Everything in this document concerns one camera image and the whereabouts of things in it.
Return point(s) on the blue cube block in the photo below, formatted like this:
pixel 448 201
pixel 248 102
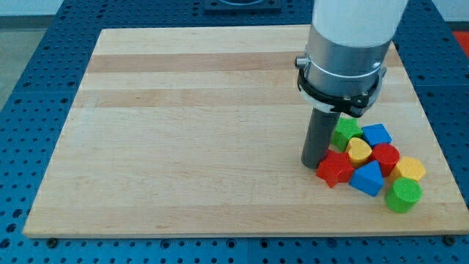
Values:
pixel 376 134

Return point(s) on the green star block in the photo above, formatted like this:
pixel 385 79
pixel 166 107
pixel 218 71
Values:
pixel 345 129

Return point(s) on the yellow hexagon block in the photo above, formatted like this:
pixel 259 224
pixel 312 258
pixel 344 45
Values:
pixel 408 167

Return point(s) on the blue triangle block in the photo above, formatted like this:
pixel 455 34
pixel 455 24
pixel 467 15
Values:
pixel 368 179

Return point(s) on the yellow heart block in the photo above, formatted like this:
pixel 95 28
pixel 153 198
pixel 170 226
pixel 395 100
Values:
pixel 358 151

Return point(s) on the light wooden board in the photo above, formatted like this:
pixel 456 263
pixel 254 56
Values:
pixel 198 132

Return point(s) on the red cylinder block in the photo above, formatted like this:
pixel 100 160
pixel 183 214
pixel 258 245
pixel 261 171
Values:
pixel 387 157

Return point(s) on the red star block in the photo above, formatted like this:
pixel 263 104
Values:
pixel 335 168

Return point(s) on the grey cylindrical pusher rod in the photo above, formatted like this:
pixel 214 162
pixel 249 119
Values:
pixel 318 137

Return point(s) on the green cylinder block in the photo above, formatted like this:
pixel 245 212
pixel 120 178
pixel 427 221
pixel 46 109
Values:
pixel 403 195

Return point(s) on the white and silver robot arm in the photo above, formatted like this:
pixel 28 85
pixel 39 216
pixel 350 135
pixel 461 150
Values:
pixel 342 68

